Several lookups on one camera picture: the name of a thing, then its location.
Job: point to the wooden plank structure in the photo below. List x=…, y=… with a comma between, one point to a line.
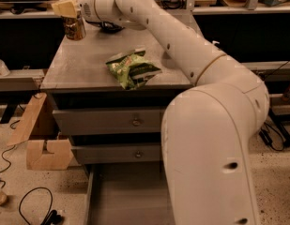
x=46, y=150

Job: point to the black table leg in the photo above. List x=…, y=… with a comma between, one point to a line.
x=279, y=120

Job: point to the grey drawer cabinet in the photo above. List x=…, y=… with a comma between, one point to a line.
x=79, y=79

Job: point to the blue chip bag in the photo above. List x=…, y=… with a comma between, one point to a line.
x=107, y=27

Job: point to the green chip bag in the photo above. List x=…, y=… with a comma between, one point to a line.
x=131, y=69

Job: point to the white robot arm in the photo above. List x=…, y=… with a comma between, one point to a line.
x=204, y=130

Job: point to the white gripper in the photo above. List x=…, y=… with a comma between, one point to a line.
x=85, y=6

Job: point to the grey open bottom drawer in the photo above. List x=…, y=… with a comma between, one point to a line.
x=128, y=194

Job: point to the orange soda can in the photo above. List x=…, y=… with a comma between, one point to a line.
x=74, y=28

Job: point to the black cable power brick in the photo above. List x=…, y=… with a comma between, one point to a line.
x=266, y=128

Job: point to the grey top drawer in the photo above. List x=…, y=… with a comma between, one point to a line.
x=109, y=120

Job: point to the grey middle drawer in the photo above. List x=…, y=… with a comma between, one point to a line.
x=117, y=153

